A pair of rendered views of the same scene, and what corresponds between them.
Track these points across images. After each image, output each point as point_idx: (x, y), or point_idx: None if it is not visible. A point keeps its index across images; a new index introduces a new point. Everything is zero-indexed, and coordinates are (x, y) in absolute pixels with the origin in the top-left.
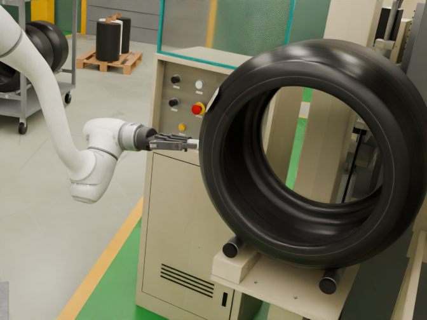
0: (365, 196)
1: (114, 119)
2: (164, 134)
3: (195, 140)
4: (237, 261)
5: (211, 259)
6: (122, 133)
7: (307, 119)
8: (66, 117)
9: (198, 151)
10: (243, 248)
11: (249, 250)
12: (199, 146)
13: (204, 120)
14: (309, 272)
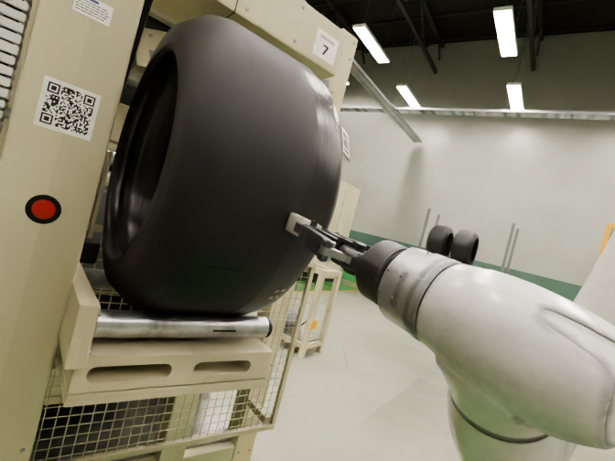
0: (107, 214)
1: (507, 274)
2: (352, 242)
3: (308, 220)
4: (250, 338)
5: None
6: None
7: (113, 124)
8: (599, 261)
9: (327, 224)
10: (221, 341)
11: (218, 337)
12: (330, 214)
13: (339, 174)
14: None
